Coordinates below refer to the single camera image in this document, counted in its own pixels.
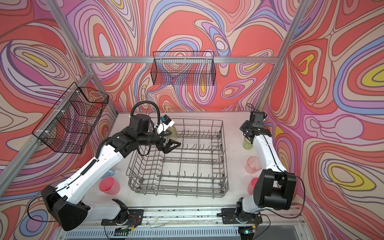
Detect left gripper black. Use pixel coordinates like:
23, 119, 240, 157
136, 130, 182, 155

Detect green glass cup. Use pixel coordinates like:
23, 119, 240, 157
243, 137, 254, 150
166, 126, 178, 142

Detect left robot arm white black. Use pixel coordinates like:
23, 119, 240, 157
41, 114, 181, 231

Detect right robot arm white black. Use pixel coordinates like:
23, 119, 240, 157
237, 111, 297, 214

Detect light blue mug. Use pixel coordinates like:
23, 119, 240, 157
105, 170, 115, 178

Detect pink plastic cup left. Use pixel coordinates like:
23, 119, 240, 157
99, 177, 121, 195

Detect pink plastic cup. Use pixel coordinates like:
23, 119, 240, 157
99, 177, 121, 195
247, 178, 259, 195

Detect clear pink glass cup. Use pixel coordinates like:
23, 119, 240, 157
246, 157, 262, 174

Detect pink plastic cup right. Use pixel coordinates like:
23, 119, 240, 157
247, 178, 259, 195

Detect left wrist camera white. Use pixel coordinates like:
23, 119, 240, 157
156, 115, 175, 135

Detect grey wire dish rack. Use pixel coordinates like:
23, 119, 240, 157
127, 118, 229, 198

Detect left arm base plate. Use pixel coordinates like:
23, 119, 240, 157
101, 209, 144, 227

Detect black wire basket back wall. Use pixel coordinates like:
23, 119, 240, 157
151, 51, 216, 87

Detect black wire basket wall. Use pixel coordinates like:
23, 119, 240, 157
151, 51, 216, 87
32, 83, 109, 154

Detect black wire basket left wall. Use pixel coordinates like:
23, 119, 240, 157
32, 83, 109, 154

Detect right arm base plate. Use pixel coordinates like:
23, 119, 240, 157
217, 208, 263, 226

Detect aluminium frame rails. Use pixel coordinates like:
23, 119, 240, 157
0, 0, 316, 240

